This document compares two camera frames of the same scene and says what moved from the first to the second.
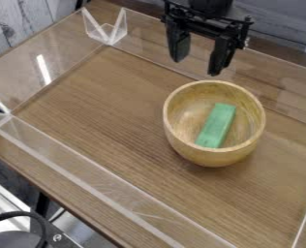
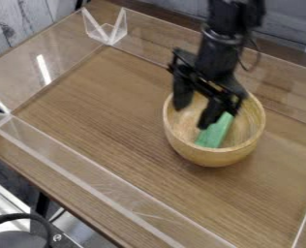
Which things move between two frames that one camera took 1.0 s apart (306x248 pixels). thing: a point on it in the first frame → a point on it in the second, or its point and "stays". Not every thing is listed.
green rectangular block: x=216 y=125 stays
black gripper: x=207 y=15 → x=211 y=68
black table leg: x=43 y=204 stays
